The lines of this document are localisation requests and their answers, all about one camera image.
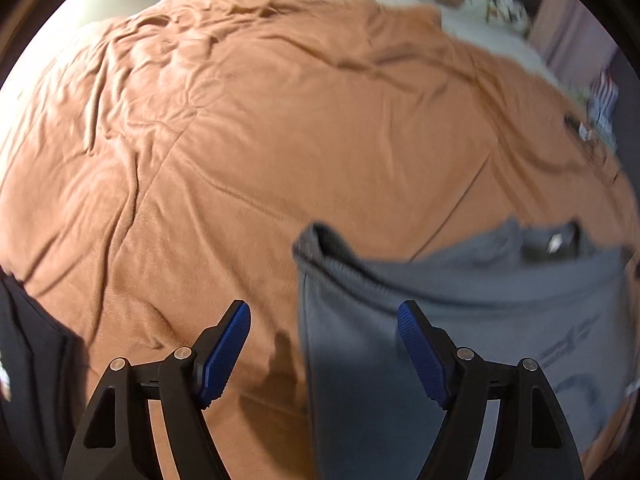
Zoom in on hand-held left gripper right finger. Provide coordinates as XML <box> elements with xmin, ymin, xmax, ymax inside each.
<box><xmin>397</xmin><ymin>300</ymin><xmax>583</xmax><ymax>480</ymax></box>

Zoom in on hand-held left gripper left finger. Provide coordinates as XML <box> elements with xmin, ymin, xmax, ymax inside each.
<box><xmin>62</xmin><ymin>300</ymin><xmax>252</xmax><ymax>480</ymax></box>

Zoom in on grey t-shirt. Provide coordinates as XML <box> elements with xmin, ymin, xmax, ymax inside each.
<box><xmin>292</xmin><ymin>217</ymin><xmax>640</xmax><ymax>480</ymax></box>

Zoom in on black folded printed clothes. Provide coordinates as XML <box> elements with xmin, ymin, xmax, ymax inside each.
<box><xmin>0</xmin><ymin>267</ymin><xmax>88</xmax><ymax>480</ymax></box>

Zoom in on orange-brown blanket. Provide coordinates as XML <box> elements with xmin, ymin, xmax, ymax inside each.
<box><xmin>0</xmin><ymin>0</ymin><xmax>640</xmax><ymax>480</ymax></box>

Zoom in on striped gift bag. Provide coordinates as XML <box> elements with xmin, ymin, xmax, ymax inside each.
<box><xmin>587</xmin><ymin>70</ymin><xmax>621</xmax><ymax>131</ymax></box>

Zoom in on black and white print cloth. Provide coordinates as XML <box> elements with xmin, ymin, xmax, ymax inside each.
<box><xmin>482</xmin><ymin>0</ymin><xmax>531</xmax><ymax>36</ymax></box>

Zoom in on pink curtain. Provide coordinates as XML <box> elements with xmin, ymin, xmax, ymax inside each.
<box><xmin>527</xmin><ymin>0</ymin><xmax>621</xmax><ymax>76</ymax></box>

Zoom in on black cable with small device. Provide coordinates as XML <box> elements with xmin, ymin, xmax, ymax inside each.
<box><xmin>562</xmin><ymin>112</ymin><xmax>621</xmax><ymax>181</ymax></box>

